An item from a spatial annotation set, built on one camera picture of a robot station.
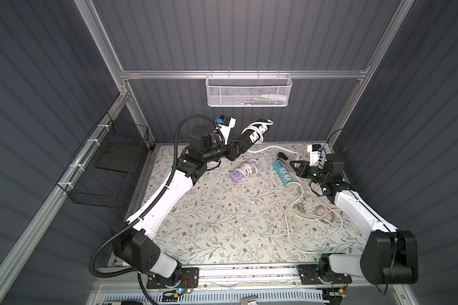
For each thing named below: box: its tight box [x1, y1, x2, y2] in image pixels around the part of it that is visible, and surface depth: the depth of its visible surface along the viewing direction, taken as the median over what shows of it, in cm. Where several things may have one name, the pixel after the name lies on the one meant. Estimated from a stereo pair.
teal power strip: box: [272, 160, 294, 188], surface depth 106 cm
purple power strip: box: [230, 170, 245, 183], surface depth 101 cm
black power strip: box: [237, 117, 270, 155], surface depth 69 cm
